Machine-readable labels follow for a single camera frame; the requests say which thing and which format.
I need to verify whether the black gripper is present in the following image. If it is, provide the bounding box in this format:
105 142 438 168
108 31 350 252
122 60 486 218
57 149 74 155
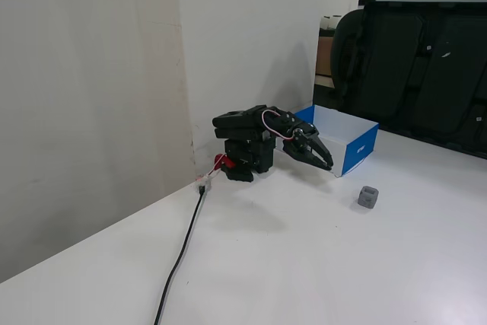
280 110 335 171

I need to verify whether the blue and white cardboard box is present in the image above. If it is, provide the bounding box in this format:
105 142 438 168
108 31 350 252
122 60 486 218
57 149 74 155
293 104 380 179

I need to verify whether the small gray block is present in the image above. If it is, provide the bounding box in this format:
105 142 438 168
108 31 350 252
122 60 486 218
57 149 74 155
357 185 380 211

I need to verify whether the red table clamp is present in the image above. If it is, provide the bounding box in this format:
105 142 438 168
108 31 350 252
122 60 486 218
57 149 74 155
213 153 237 170

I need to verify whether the brown cardboard carton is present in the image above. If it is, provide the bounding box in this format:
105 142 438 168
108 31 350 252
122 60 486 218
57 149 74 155
315 34 336 77

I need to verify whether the thin red and white lead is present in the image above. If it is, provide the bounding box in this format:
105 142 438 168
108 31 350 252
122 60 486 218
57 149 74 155
207 160 224 180

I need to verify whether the white container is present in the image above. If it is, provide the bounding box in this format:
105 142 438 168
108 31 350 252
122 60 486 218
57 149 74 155
321 14 344 31

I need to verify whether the white and red servo wire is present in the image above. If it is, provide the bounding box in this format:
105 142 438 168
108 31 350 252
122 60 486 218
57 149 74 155
261 109 296 142

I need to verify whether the white taped cable connector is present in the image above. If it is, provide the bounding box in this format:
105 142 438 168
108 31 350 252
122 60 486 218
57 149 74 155
191 172 214 193

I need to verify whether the black power cable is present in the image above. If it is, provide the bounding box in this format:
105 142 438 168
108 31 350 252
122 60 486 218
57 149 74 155
152 185 207 325

